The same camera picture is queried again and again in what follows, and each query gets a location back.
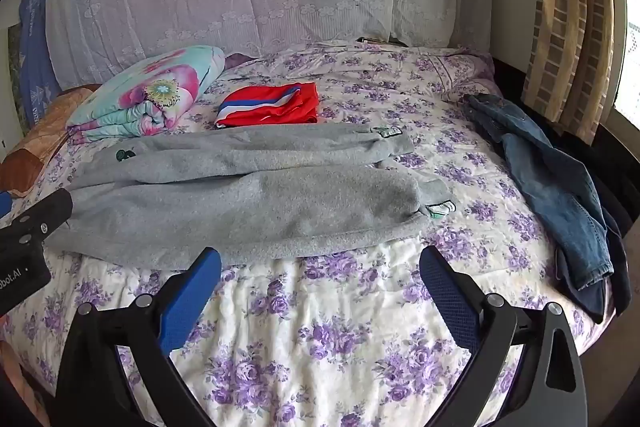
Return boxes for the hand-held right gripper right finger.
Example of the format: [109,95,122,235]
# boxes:
[419,246,588,427]

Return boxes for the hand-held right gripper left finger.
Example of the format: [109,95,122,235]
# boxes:
[54,247,222,427]

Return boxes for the grey sweat pants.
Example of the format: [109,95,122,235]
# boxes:
[47,123,457,269]

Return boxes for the brown patterned blanket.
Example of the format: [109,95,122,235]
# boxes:
[0,84,102,198]

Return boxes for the purple floral bedspread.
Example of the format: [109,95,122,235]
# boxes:
[0,44,616,427]

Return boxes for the blue jeans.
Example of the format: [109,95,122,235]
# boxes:
[462,93,615,292]

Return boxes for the folded floral blanket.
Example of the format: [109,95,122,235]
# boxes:
[66,45,226,146]

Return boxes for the blue printed cloth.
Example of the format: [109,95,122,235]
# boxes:
[18,0,64,128]

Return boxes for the dark navy cloth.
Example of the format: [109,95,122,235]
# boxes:
[547,122,635,325]

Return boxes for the folded red shorts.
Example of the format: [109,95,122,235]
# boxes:
[215,82,321,130]

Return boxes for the purple pillow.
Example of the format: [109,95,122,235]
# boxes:
[223,52,262,72]

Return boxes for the beige checked curtain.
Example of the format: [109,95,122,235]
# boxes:
[520,0,617,146]

